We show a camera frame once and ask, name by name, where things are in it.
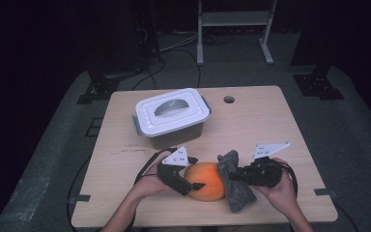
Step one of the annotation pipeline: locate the translucent grey storage box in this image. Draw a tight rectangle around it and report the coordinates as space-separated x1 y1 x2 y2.
131 96 213 151

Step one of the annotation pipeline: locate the hand-held gripper cable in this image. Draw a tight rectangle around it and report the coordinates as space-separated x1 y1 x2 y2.
133 147 178 186
279 160 300 198

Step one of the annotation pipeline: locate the orange round fruit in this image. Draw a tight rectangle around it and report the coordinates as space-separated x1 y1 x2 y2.
183 161 227 203

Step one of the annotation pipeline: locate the right hand-held gripper cable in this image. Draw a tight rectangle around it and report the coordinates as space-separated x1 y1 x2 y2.
279 160 300 198

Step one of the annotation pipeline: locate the person's right hand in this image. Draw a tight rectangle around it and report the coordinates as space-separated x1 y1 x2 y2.
254 157 300 215

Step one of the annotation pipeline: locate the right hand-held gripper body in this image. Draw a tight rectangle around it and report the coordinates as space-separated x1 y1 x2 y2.
243 140 291 189

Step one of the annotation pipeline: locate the person's left hand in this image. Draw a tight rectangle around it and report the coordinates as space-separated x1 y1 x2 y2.
128 162 172 201

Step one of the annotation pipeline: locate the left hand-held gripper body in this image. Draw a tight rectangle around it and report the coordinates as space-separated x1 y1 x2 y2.
157 145 200 197

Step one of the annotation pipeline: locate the black tape strip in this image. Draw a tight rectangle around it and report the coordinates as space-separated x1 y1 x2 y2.
313 188 338 197
67 193 92 205

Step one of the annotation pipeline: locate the white metal stand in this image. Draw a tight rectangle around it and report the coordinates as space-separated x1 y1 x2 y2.
196 0 278 67

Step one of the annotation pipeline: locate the black floor cable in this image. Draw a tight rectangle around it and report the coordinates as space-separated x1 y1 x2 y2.
130 47 203 92

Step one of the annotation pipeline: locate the grey fluffy cloth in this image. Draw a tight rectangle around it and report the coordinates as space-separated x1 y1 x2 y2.
216 149 258 214

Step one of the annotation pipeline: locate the left hand-held gripper cable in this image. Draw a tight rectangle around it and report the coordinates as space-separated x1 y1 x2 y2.
133 147 178 186

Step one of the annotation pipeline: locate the black stand base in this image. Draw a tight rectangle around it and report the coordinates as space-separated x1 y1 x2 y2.
75 75 121 105
292 64 346 102

